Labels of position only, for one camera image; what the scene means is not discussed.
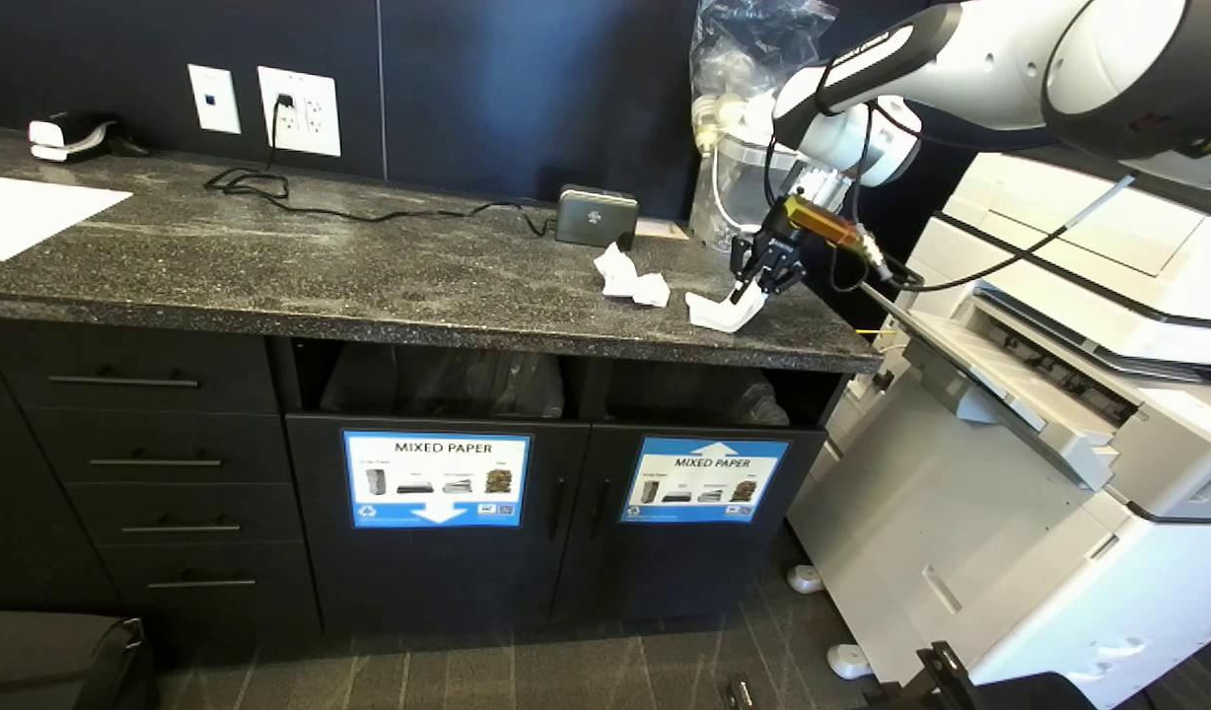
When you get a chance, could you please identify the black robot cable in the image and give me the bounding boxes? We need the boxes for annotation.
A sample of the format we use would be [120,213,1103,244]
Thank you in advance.
[757,0,1122,298]

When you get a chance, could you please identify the clear plastic bag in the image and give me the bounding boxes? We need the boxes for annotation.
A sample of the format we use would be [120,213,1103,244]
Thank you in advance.
[688,0,839,151]

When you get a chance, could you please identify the black counter cabinet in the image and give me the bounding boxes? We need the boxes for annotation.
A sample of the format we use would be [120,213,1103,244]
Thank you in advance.
[0,122,882,645]

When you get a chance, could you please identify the small white wall plate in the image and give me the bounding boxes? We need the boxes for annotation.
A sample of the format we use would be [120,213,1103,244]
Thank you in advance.
[187,57,243,139]

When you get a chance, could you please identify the flat white paper sheet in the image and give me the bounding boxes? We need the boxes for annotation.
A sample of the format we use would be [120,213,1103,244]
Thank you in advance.
[0,169,139,264]

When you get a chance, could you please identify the white stapler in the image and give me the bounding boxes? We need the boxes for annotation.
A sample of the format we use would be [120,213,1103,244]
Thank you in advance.
[22,111,122,164]

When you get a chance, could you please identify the black cabinet drawer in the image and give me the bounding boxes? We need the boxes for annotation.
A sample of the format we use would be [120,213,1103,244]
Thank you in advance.
[64,477,308,552]
[22,408,295,489]
[93,540,325,637]
[0,320,281,418]

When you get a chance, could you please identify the black bin liner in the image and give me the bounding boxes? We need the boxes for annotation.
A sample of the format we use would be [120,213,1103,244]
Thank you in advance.
[316,344,568,424]
[601,362,793,428]

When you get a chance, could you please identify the black bin door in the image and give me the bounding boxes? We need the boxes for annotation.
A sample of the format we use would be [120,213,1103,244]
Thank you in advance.
[283,408,592,641]
[547,422,824,629]

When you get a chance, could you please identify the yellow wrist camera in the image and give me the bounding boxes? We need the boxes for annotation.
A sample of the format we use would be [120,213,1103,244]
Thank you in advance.
[778,193,872,257]

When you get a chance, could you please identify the large white office printer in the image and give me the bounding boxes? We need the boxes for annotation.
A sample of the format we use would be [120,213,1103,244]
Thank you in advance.
[786,140,1211,710]

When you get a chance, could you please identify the white double wall outlet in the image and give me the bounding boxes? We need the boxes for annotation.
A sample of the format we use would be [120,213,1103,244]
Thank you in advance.
[254,63,347,160]

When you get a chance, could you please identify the small beige card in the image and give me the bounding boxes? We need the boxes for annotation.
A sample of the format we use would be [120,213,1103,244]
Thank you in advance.
[630,213,700,249]

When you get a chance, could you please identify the clear plastic bucket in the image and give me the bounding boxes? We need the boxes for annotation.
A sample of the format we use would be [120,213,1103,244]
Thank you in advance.
[688,114,815,261]

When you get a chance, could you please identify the blue mixed paper label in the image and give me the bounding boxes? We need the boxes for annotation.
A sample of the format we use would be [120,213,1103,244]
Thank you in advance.
[618,432,793,529]
[339,424,537,532]

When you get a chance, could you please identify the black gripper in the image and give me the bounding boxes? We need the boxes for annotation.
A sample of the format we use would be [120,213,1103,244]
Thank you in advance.
[725,206,821,307]

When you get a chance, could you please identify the small grey box device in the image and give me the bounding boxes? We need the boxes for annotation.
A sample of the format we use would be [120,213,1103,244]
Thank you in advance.
[552,184,643,249]

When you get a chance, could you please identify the black power cable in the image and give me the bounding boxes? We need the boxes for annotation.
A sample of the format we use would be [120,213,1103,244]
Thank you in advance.
[203,90,555,240]

